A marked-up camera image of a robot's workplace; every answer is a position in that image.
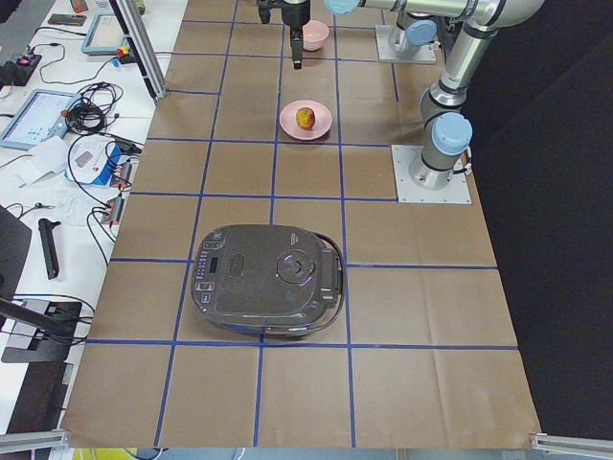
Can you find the teach pendant tablet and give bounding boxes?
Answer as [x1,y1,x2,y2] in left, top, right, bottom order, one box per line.
[81,13,127,56]
[1,89,79,150]

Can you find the pink bowl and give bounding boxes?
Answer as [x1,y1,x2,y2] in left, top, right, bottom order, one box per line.
[303,19,329,52]

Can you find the far teach pendant tablet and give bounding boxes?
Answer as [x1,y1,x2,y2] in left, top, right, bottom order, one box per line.
[81,13,127,56]

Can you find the black smartphone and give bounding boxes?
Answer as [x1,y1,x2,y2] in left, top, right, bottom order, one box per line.
[48,13,87,27]

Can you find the white paper sheets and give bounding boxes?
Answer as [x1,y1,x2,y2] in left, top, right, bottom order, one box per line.
[16,136,69,185]

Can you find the aluminium rail bottom left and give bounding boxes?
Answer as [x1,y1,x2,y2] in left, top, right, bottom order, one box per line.
[0,429,70,454]

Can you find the near teach pendant tablet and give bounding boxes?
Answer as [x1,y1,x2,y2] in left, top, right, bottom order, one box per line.
[1,89,79,150]

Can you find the red yellow apple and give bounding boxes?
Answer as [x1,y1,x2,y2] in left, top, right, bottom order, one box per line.
[295,106,316,130]

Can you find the blue white box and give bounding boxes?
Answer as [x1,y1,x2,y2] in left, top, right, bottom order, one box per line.
[64,134,122,186]

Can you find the pink plate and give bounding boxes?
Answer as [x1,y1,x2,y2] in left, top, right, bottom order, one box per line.
[279,100,332,141]

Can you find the black bar tool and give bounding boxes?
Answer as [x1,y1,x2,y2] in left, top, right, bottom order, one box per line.
[38,218,60,280]

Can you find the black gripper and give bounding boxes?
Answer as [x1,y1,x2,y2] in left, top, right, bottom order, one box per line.
[280,0,309,70]

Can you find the aluminium frame post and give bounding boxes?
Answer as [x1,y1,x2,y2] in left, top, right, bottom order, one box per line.
[109,0,168,101]

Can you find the aluminium rail bottom right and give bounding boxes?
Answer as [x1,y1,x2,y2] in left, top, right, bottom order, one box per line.
[530,433,613,459]

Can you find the brown paper table mat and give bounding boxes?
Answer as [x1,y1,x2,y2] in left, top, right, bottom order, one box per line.
[57,0,543,449]

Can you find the grey usb hub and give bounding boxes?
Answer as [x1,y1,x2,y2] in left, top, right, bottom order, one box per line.
[101,195,125,227]
[109,161,134,190]

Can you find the aluminium rail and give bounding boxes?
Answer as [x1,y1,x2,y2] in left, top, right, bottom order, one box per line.
[0,429,70,454]
[530,433,613,459]

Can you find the bundled black cable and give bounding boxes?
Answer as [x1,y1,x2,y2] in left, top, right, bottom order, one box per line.
[64,81,121,135]

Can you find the dark grey rice cooker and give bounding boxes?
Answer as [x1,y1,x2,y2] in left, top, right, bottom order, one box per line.
[191,224,346,337]

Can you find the black monitor stand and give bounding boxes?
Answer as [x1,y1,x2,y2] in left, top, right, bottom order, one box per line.
[1,208,81,363]

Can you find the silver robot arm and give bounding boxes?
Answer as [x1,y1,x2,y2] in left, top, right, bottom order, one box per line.
[325,0,543,191]
[388,11,438,64]

